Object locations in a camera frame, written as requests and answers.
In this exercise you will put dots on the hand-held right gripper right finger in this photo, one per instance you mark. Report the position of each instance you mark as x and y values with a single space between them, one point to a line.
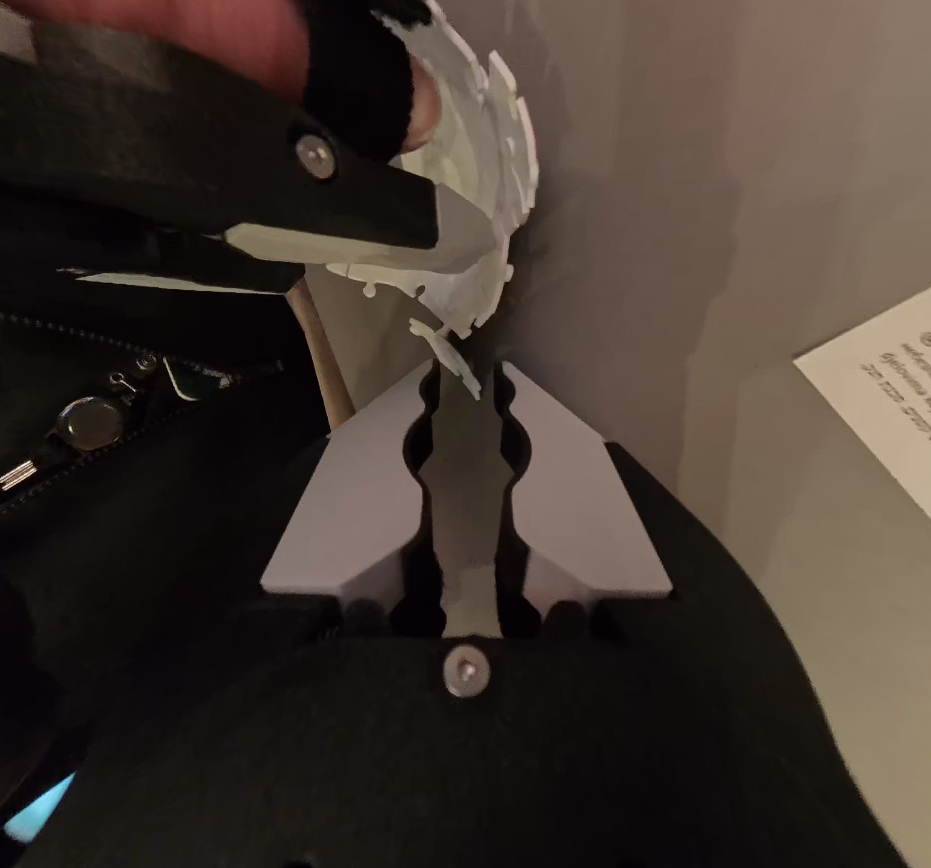
582 512

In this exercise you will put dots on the white printed instruction leaflet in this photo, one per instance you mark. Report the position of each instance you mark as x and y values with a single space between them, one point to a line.
873 403

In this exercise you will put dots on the white half-built puzzle ball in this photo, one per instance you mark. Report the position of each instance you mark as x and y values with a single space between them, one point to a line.
480 141

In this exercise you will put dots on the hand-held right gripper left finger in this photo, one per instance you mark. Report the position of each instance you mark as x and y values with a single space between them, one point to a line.
349 512

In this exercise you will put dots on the white puzzle piece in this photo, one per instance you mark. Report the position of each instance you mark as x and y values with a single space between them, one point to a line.
451 359

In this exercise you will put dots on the blue glowing screen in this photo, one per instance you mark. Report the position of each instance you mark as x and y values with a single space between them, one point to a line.
36 810

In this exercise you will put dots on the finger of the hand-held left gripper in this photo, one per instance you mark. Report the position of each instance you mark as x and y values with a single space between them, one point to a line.
182 279
465 232

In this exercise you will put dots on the person's black zip jacket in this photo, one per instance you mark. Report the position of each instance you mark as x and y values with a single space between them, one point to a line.
145 483

